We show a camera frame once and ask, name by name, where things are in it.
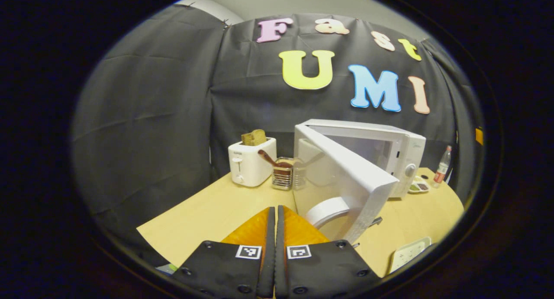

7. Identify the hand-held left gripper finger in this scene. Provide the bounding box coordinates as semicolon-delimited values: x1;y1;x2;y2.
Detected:
173;206;276;299
276;205;381;299

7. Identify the white microwave oven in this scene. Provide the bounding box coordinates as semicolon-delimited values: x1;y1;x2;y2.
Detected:
293;119;427;248

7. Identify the red label plastic bottle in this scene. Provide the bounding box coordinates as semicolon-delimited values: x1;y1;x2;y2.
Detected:
433;145;452;189

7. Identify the divided white dish of beans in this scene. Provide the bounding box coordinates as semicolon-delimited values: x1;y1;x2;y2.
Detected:
408;176;430;194

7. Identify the white toaster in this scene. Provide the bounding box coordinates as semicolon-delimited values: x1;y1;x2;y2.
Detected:
228;137;277;187

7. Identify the brown wooden spoon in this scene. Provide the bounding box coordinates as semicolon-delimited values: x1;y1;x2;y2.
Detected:
258;149;293;169

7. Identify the brown toast slice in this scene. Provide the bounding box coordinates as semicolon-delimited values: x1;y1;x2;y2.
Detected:
241;129;267;146

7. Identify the white patterned plate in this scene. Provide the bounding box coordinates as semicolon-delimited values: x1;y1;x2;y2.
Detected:
388;237;432;274

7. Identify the black backdrop cloth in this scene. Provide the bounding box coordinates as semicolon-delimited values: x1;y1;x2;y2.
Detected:
71;5;483;265

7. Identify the wire utensil holder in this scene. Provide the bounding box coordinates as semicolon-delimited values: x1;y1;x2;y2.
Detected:
272;157;306;191

